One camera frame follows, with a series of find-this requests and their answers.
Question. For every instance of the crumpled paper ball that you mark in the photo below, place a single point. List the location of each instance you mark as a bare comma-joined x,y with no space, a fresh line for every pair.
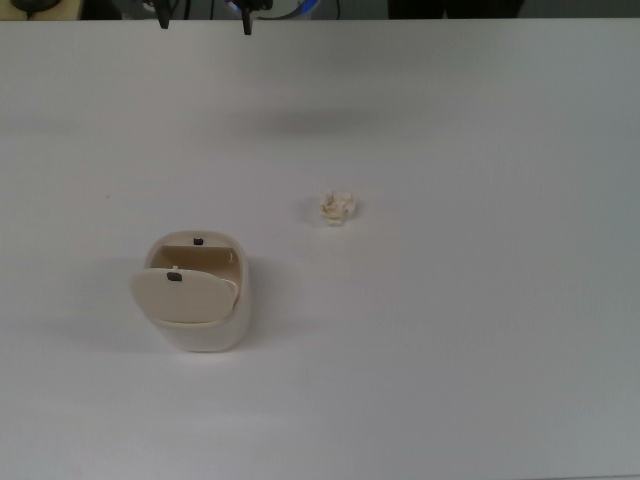
339,207

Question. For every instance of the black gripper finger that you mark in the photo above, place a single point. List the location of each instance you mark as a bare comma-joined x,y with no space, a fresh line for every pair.
163,17
247,22

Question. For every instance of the small cream lidded bin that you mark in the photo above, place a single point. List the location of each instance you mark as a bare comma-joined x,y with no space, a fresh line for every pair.
200,325

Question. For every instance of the beige background furniture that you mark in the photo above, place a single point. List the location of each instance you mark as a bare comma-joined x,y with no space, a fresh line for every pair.
70,10

